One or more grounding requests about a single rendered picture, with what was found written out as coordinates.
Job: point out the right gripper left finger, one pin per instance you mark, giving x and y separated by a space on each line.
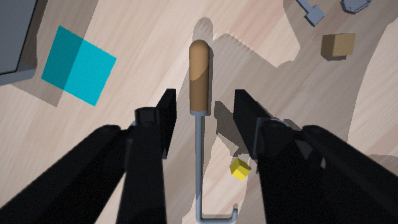
74 189

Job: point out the steel hook with wooden handle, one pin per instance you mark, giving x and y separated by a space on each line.
199 89

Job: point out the teal square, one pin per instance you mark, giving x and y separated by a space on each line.
77 66

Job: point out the yellow cube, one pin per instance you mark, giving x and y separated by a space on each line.
239 169

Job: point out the tan cube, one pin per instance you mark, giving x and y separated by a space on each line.
338 44

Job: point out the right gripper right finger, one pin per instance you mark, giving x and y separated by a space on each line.
356 188

